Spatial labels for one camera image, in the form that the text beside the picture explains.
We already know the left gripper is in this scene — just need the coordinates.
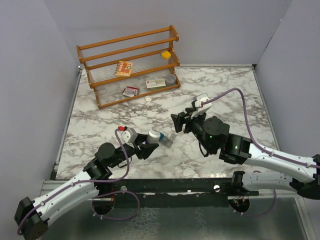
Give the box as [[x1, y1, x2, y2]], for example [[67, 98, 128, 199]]
[[109, 133, 159, 169]]

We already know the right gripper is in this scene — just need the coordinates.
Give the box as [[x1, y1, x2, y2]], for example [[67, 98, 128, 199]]
[[171, 107, 214, 154]]

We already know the white pill bottle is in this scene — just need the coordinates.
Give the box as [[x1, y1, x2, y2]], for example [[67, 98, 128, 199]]
[[146, 126, 161, 144]]

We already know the blue and grey pill organizer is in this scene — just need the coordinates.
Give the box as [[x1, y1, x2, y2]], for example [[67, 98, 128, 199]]
[[159, 132, 176, 148]]

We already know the white bottle cap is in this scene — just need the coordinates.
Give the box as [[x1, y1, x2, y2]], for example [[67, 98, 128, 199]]
[[145, 96, 152, 102]]

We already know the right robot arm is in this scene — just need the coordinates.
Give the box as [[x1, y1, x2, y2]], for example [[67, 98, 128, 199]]
[[170, 107, 320, 200]]

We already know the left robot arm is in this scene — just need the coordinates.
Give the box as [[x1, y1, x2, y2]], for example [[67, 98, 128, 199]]
[[14, 134, 159, 240]]

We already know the clear round plastic jar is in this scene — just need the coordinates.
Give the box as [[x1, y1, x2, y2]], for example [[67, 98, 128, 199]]
[[165, 74, 176, 86]]

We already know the green white medicine box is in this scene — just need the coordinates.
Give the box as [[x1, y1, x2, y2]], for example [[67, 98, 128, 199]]
[[145, 78, 167, 91]]

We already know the red white medicine box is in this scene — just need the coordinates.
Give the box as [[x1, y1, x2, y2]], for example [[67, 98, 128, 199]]
[[122, 86, 140, 97]]

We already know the yellow lidded small jar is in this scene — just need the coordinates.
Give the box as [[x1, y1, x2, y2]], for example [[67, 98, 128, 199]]
[[160, 50, 172, 60]]

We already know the orange spiral notebook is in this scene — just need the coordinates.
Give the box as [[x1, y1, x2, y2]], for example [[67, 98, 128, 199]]
[[114, 61, 133, 77]]

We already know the wooden three-tier shelf rack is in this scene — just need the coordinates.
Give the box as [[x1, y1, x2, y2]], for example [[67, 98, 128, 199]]
[[76, 25, 181, 110]]

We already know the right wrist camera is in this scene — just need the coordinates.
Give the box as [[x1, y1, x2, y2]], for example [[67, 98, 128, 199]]
[[191, 93, 212, 119]]

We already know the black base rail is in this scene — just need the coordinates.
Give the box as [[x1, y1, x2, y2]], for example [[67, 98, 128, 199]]
[[93, 177, 259, 209]]

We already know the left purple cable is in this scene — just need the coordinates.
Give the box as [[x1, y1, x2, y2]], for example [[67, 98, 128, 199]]
[[16, 127, 141, 236]]

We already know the purple cable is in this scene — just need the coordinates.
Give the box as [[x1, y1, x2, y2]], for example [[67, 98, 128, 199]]
[[16, 127, 141, 236], [199, 88, 320, 218]]

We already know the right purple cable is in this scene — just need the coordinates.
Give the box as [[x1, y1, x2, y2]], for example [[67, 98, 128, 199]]
[[199, 88, 320, 218]]

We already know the aluminium frame rail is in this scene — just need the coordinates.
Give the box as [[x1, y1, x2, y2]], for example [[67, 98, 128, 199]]
[[39, 180, 300, 199]]

